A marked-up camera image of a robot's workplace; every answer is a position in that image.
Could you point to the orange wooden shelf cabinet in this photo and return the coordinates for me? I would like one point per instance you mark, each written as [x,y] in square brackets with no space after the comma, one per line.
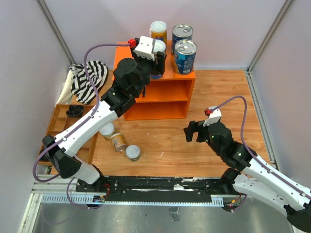
[165,98]

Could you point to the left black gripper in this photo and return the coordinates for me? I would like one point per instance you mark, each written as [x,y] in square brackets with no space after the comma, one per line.
[157,64]

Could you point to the lying orange fruit can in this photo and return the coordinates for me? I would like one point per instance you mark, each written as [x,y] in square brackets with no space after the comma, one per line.
[118,142]

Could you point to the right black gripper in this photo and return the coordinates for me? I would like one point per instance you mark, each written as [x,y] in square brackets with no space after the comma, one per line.
[199,132]

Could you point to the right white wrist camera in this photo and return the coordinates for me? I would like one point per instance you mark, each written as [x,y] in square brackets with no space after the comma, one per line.
[213,115]

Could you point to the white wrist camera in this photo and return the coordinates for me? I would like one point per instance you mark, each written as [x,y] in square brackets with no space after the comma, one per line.
[213,115]
[142,47]

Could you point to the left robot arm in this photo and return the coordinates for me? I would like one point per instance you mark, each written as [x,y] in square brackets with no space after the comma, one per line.
[62,148]

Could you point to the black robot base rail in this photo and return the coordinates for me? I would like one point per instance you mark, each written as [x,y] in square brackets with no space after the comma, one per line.
[157,189]

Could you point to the tall blue colourful can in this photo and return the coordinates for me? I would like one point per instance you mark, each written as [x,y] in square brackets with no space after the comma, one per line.
[160,57]

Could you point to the yellow can with white lid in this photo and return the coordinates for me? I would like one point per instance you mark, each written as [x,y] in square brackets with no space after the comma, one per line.
[158,30]

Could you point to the small green can white lid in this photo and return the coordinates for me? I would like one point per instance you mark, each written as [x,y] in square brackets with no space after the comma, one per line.
[133,152]

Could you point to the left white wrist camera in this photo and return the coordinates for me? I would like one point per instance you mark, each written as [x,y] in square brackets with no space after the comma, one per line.
[142,47]

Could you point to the black white striped cloth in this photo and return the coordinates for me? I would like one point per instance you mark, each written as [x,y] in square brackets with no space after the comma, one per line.
[81,86]

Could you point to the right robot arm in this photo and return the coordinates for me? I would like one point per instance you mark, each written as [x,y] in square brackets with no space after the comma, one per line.
[249,174]

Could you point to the blue yellow tin can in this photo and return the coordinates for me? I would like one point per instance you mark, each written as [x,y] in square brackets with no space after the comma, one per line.
[184,56]

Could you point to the dark blue tin can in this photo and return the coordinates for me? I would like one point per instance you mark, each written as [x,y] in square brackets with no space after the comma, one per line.
[181,32]

